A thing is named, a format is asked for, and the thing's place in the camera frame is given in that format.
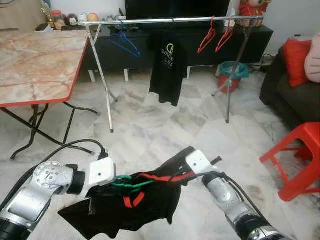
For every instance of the green plastic hanger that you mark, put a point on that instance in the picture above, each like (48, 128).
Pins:
(135, 184)

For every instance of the black shirt red trim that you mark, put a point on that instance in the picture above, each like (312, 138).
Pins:
(150, 210)

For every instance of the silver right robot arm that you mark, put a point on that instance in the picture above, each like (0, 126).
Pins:
(220, 192)

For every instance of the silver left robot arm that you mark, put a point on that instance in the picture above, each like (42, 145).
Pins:
(45, 182)

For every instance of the red plastic hanger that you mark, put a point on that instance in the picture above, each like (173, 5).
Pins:
(231, 29)
(213, 27)

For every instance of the blue plastic hanger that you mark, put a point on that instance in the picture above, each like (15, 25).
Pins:
(122, 32)

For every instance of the black T-shirt green print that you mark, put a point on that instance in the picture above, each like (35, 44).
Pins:
(167, 80)

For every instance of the red bin teal liner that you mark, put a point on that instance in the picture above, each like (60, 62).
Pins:
(229, 82)

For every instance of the red plastic stool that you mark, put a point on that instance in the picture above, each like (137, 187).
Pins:
(300, 187)

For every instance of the dark grey sofa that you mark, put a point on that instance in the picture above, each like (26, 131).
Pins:
(292, 105)

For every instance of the black TV cabinet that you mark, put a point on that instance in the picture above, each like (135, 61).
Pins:
(260, 45)

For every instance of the marble folding table red edge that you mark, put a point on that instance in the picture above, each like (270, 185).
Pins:
(35, 65)

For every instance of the silver clothes rack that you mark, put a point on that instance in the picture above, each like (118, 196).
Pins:
(150, 21)

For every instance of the pink cat face pillow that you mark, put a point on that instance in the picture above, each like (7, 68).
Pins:
(314, 60)

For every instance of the red cushion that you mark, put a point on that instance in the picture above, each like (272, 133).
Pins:
(295, 60)

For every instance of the black television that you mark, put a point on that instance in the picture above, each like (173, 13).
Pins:
(175, 7)

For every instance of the red doll figurine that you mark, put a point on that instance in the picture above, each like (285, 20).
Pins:
(254, 11)

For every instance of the orange round figurine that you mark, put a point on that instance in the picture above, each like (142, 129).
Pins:
(92, 17)

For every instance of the dark round figurine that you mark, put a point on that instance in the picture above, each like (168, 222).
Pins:
(71, 19)

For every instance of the white round figurine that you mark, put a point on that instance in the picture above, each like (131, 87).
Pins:
(82, 17)

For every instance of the red-lidded jar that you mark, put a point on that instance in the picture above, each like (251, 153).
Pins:
(57, 21)

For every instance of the gold ornament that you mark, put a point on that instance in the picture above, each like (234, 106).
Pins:
(46, 15)

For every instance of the beige wooden cabinet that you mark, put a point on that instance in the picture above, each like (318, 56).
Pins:
(20, 14)

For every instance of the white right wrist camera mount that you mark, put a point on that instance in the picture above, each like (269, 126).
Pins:
(199, 161)

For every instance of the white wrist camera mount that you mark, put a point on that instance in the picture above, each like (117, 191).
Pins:
(102, 171)
(199, 161)

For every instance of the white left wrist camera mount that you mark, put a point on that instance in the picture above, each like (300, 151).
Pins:
(102, 171)

